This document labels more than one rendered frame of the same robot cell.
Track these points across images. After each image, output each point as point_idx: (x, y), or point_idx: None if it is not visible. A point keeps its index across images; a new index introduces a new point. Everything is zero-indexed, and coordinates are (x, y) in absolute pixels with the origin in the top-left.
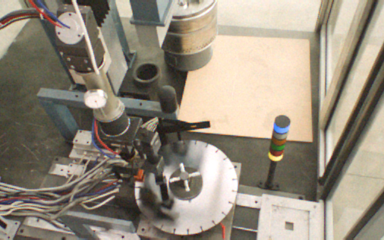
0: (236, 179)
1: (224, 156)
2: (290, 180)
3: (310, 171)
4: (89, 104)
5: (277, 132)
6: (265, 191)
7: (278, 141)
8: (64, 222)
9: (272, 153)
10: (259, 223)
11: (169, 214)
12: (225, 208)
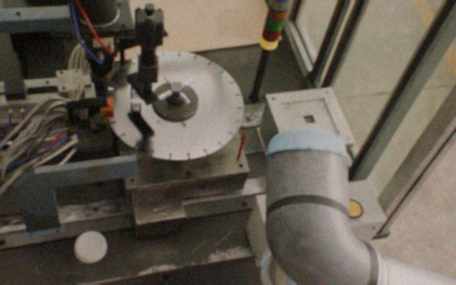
0: None
1: (206, 60)
2: (275, 87)
3: (292, 71)
4: None
5: (279, 0)
6: (253, 105)
7: (278, 15)
8: (19, 198)
9: (269, 38)
10: (277, 125)
11: (173, 140)
12: (236, 115)
